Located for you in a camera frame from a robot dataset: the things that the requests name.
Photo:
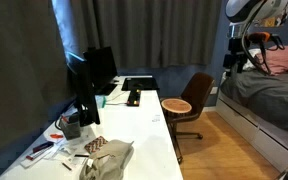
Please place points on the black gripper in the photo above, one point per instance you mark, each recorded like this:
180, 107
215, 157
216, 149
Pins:
235, 46

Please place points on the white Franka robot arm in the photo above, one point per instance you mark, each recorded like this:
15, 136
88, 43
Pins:
250, 8

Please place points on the brown office chair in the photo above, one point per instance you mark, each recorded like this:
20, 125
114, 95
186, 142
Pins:
197, 90

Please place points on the grey bed blanket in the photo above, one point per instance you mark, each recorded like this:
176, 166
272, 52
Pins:
267, 96

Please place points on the pink pillow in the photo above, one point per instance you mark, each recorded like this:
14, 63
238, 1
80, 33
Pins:
284, 58

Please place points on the round wood-print stool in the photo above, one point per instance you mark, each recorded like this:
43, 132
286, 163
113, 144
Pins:
176, 106

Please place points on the grey curtain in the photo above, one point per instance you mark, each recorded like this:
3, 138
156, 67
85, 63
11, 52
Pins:
150, 31
20, 66

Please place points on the black desk mat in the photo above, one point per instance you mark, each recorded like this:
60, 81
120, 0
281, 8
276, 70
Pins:
140, 83

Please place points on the black computer monitor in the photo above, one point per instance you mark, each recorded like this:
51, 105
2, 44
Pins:
85, 96
100, 68

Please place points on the clear green-top plastic bag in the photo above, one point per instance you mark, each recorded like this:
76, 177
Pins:
101, 101

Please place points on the beige cloth bag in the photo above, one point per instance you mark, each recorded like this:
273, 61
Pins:
110, 160

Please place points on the chevron pattern pouch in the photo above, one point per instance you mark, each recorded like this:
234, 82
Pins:
96, 144

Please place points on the dark mesh pen holder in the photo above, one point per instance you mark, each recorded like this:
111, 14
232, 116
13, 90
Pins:
70, 128

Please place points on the dark marker pen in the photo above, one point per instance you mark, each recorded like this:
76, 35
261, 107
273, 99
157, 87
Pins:
43, 146

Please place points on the white paper sheets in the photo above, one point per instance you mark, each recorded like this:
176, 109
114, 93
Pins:
39, 156

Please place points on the white wall outlet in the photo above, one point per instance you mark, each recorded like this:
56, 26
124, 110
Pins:
214, 90

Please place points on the white bed frame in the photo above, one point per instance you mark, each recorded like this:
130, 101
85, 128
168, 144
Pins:
250, 130

